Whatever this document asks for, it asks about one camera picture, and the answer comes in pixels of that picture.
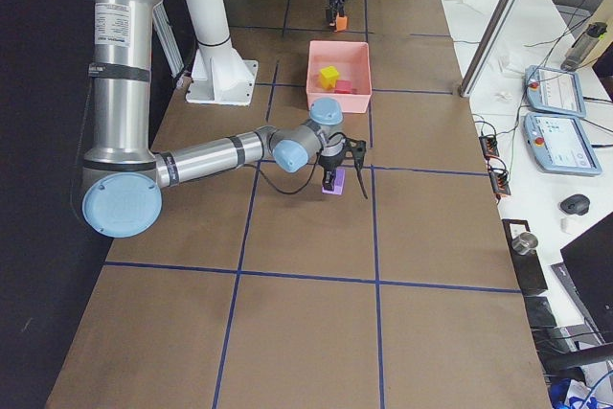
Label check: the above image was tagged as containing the purple foam block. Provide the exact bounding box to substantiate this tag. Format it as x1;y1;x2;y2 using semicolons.
322;168;346;195

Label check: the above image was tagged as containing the orange foam block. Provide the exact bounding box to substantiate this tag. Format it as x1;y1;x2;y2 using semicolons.
334;15;349;32

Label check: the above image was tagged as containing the yellow foam block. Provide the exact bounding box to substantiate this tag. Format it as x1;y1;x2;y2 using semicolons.
318;65;340;90

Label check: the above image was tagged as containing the pink foam block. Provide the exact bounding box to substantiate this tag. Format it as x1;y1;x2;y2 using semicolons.
333;80;357;94

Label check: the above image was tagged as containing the pink plastic bin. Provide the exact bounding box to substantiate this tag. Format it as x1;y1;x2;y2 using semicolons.
306;40;373;113

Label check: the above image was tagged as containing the orange connector box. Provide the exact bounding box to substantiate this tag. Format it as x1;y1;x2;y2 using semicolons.
479;134;511;200

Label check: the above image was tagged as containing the metal cup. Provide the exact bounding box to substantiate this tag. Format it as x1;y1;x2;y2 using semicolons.
511;232;538;256

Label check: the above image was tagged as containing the teach pendant near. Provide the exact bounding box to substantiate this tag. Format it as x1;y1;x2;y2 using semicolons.
523;112;602;177

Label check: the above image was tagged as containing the teach pendant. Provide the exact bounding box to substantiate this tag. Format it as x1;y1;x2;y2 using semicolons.
523;112;602;177
524;65;586;118

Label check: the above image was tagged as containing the teach pendant far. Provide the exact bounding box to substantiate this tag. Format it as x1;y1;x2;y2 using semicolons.
524;65;586;118

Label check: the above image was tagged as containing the black computer mouse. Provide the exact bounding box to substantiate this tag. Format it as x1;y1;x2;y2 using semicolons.
559;193;591;216

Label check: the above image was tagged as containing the water bottle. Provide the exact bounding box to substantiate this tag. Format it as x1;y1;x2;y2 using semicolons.
560;22;607;72

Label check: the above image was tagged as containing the black monitor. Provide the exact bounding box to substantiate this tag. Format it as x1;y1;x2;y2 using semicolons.
561;218;612;341

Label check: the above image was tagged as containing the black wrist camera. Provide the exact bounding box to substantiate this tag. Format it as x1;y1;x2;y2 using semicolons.
347;138;367;157

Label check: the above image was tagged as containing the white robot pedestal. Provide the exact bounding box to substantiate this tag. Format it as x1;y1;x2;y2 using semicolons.
186;0;258;106

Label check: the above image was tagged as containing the aluminium frame post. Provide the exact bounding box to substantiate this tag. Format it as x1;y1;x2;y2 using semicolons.
459;0;518;98

